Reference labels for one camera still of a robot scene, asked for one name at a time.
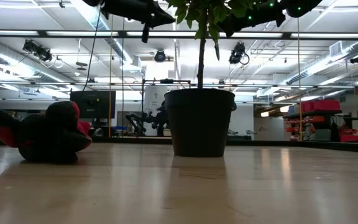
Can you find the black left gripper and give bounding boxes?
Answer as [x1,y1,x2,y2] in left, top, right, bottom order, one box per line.
[135,0,176,44]

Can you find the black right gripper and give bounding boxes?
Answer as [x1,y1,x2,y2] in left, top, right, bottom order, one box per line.
[224,1,287,39]

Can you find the red and black garden glove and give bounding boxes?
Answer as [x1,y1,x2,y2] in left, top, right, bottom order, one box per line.
[0,100,93,165]

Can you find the person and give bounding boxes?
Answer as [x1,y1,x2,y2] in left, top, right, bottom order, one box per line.
[152,101,170,137]

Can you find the shelf rack with red bins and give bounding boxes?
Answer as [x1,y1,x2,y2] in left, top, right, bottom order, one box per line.
[283,99,343,141]

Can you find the green plant in black pot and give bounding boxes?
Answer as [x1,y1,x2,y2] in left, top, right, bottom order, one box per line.
[163,0,279,158]

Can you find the red storage boxes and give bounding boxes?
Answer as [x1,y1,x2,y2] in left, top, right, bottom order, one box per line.
[339,124,358,143]

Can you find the yellow hanging power cable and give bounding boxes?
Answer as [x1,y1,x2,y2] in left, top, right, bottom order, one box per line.
[296,17,302,141]

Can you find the black hanging cable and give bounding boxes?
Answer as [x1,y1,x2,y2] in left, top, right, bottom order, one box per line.
[81,6,102,94]

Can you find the yellow cord with black knob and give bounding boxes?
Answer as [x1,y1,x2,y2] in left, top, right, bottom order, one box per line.
[108,15,114,138]

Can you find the silver ventilation duct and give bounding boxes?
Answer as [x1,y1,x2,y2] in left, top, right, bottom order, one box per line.
[286,40,358,85]

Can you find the overhead light bar frame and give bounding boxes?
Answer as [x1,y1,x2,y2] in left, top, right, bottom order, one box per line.
[0,29,358,40]

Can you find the black aluminium table frame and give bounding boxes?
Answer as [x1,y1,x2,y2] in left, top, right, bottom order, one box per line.
[91,136,358,154]

